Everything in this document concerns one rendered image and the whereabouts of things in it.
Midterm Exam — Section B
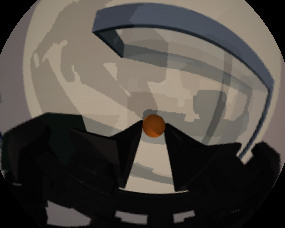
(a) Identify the low clear glass wall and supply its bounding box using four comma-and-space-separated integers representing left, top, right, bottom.
99, 29, 269, 157

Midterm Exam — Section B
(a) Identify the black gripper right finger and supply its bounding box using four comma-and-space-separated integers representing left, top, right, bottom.
163, 122, 242, 193

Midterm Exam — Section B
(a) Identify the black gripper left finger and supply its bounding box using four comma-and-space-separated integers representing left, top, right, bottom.
67, 121, 143, 189

